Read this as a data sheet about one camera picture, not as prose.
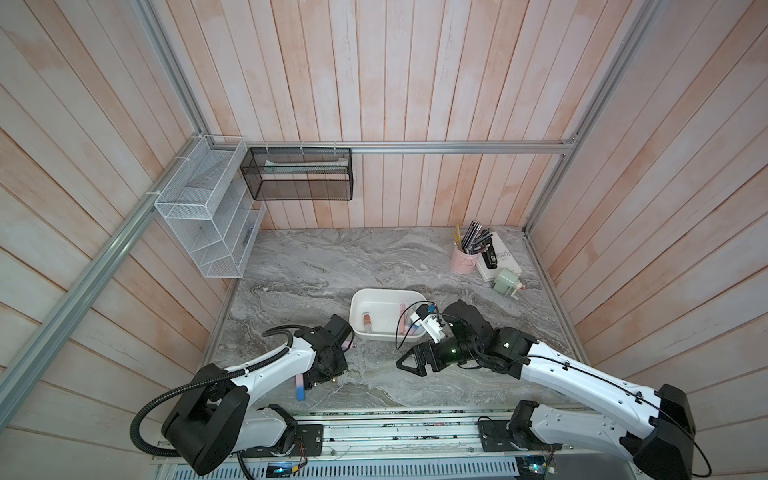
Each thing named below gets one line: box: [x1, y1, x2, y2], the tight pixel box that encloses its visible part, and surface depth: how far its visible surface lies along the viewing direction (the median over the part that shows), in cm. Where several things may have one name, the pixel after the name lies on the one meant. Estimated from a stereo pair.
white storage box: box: [349, 288, 428, 343], surface depth 97 cm
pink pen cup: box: [451, 247, 481, 275], surface depth 103 cm
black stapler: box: [481, 237, 498, 269], surface depth 109 cm
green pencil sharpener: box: [492, 268, 523, 300], surface depth 100 cm
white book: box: [476, 232, 523, 282], surface depth 109 cm
